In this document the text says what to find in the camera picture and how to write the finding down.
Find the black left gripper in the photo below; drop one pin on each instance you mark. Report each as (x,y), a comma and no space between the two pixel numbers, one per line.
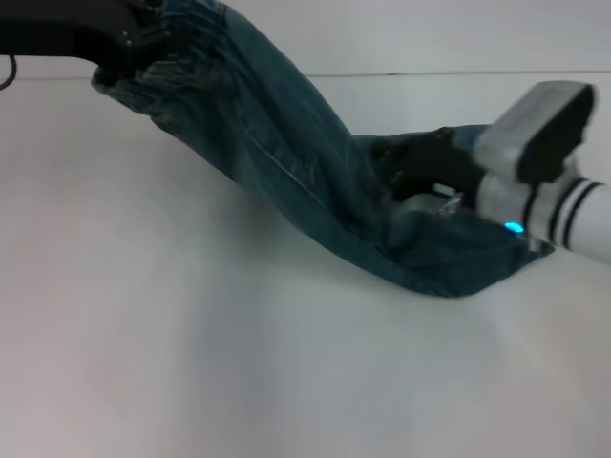
(71,28)

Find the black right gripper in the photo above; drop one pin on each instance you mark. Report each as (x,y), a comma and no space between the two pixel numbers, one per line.
(434,160)

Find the blue denim shorts with embroidery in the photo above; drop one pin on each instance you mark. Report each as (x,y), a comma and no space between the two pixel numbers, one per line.
(296,157)

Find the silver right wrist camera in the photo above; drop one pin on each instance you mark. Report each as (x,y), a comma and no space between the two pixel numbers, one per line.
(534,129)

